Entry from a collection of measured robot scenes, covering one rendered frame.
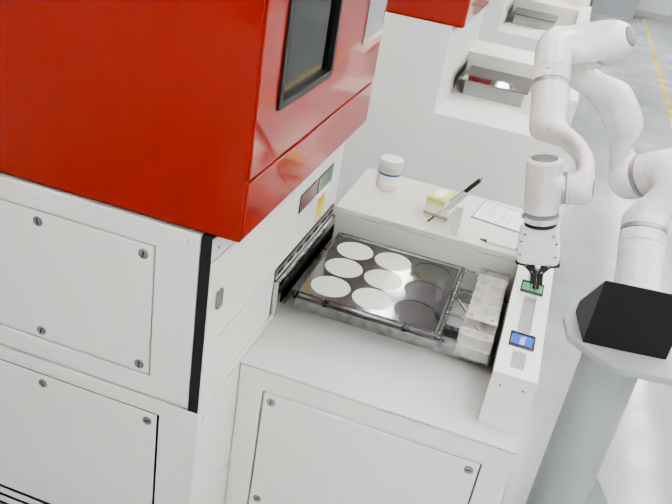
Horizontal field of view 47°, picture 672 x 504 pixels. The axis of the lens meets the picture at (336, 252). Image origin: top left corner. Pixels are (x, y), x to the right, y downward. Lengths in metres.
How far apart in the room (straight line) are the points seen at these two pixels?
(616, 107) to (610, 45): 0.18
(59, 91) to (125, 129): 0.14
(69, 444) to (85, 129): 0.75
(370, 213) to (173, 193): 0.90
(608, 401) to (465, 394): 0.56
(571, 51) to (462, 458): 1.00
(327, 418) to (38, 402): 0.63
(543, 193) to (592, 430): 0.75
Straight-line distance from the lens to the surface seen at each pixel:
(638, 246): 2.14
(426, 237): 2.13
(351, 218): 2.17
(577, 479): 2.40
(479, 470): 1.74
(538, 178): 1.82
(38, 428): 1.87
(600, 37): 2.06
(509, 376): 1.64
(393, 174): 2.30
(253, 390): 1.77
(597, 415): 2.25
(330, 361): 1.78
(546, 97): 1.92
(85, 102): 1.41
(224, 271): 1.46
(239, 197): 1.31
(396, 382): 1.76
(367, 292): 1.90
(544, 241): 1.89
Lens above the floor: 1.86
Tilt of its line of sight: 28 degrees down
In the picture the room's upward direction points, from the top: 10 degrees clockwise
